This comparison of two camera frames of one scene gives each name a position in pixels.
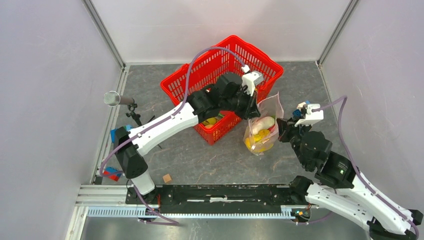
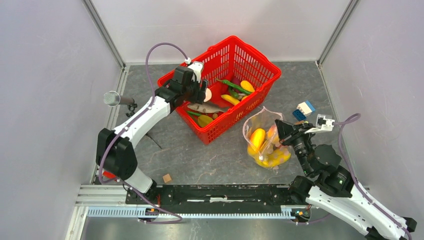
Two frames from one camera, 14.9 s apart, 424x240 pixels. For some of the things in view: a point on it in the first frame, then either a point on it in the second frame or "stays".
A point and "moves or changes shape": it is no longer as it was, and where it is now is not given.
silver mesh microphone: (112, 98) stays
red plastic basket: (233, 56) stays
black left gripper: (251, 110) → (199, 96)
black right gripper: (284, 127) stays
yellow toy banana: (256, 138) → (269, 158)
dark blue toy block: (297, 113) stays
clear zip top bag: (262, 130) moves or changes shape
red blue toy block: (112, 173) stays
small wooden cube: (166, 178) stays
